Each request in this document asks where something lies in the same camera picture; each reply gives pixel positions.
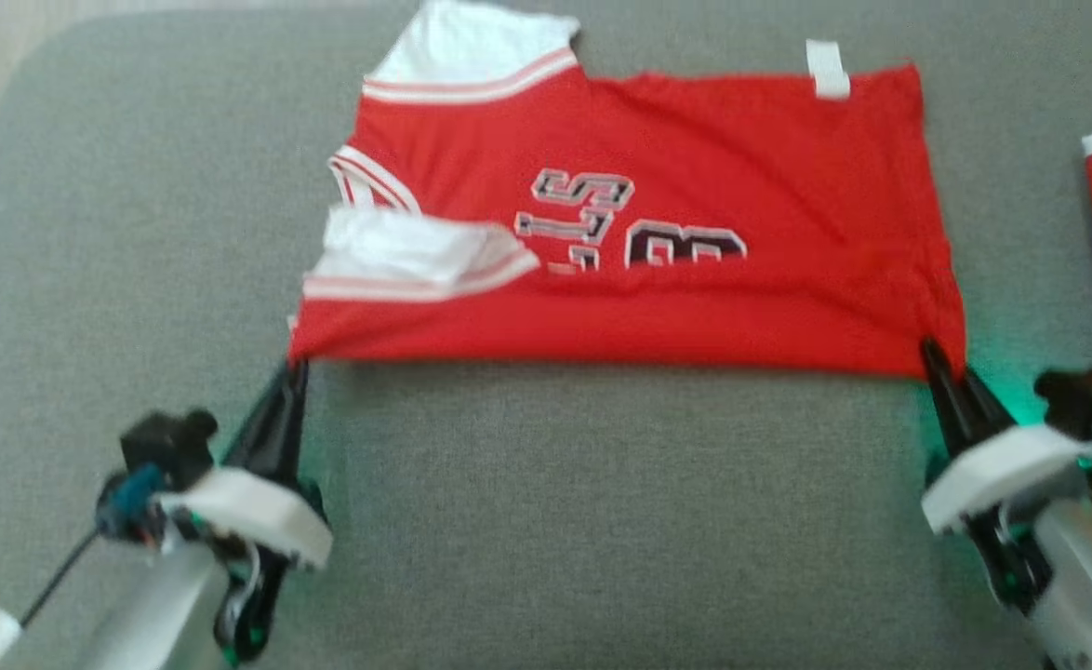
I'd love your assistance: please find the red and white basketball jersey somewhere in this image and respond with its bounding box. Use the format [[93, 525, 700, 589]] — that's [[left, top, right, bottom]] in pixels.
[[286, 0, 968, 382]]

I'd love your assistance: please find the grey sofa seat cushion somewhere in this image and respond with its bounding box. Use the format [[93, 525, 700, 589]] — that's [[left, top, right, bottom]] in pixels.
[[0, 0, 1092, 670]]

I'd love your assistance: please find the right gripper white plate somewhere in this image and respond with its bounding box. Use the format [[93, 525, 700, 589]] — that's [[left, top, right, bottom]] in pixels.
[[918, 337, 1092, 617]]

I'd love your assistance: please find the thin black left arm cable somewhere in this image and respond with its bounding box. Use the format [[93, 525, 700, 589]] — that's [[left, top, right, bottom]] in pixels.
[[20, 526, 100, 630]]

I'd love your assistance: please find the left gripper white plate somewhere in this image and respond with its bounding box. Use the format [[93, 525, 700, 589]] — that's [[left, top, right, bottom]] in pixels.
[[157, 359, 334, 663]]

